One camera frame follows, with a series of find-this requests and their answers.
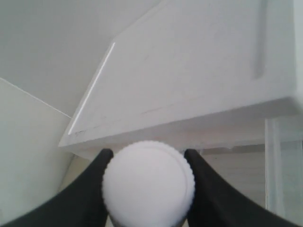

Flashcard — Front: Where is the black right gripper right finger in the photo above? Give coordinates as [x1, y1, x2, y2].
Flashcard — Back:
[184, 149, 295, 227]

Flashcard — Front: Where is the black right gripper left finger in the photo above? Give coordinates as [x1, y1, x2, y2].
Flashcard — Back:
[3, 148, 113, 227]

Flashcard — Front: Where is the white bottle teal label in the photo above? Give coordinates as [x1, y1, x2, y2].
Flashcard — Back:
[102, 140, 195, 227]

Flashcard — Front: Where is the clear drawer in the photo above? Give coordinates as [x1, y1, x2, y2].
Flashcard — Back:
[194, 115, 303, 227]

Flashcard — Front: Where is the white plastic drawer cabinet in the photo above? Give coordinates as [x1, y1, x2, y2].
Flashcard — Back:
[59, 0, 303, 224]

